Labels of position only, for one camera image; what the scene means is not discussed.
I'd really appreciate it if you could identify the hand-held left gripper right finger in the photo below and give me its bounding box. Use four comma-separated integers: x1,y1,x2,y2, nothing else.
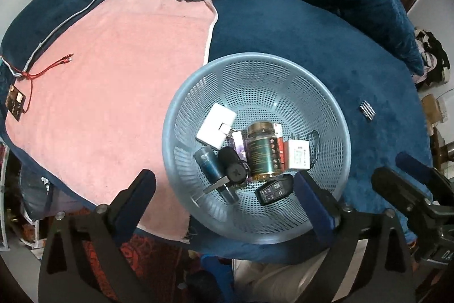
294,172,415,303

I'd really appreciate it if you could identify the small translucent bottle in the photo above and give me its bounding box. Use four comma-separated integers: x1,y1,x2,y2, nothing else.
193,146,240,205

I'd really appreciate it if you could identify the pack of batteries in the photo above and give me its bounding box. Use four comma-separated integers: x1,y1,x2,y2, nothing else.
359,100,376,121

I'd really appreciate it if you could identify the white charger block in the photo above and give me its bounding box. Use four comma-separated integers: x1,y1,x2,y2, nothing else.
196,103,237,149

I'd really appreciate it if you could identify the purple translucent lighter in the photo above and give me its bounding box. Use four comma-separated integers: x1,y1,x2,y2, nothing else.
232,131,249,162

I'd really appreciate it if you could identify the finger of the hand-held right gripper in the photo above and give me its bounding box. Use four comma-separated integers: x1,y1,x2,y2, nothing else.
372,166,431,219
395,151,454,204

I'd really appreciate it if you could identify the blue plush bedsheet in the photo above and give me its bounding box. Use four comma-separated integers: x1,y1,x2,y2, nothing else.
0,0,433,261

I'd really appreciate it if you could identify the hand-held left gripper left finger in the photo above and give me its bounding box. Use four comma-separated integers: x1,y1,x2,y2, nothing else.
38,169,156,303

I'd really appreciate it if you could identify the white cloth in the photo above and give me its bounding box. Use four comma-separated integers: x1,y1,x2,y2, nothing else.
232,253,327,303

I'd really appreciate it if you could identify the red patterned cloth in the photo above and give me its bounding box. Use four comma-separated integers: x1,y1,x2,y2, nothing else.
83,232,199,303

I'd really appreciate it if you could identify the red cable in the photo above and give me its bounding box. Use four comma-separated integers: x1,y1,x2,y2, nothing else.
0,53,75,112

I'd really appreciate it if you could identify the pile of clothes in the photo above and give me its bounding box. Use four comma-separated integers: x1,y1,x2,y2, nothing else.
413,27,451,91

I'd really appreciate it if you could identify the small white box green print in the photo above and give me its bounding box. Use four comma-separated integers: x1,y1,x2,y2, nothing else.
285,139,311,170

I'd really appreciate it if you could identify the black gold card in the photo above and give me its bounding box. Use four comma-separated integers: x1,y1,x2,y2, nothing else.
5,85,28,122

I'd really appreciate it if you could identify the amber jar with green label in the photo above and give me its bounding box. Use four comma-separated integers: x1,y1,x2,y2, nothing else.
246,121,284,183

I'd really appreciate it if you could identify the black car key with blade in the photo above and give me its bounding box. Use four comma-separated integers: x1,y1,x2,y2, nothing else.
204,161,251,195

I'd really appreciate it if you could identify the pink towel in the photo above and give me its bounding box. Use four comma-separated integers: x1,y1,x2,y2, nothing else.
3,0,218,245

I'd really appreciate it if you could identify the black oval car key fob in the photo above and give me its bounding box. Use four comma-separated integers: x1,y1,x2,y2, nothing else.
217,147,239,167

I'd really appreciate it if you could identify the light blue plastic basket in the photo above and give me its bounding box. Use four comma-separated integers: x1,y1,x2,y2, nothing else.
162,52,352,246

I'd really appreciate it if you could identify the cardboard box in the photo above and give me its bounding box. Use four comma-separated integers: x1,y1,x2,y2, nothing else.
420,93,444,126

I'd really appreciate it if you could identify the black remote fob with lanyard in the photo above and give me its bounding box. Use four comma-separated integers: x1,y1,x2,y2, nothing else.
255,131,320,207

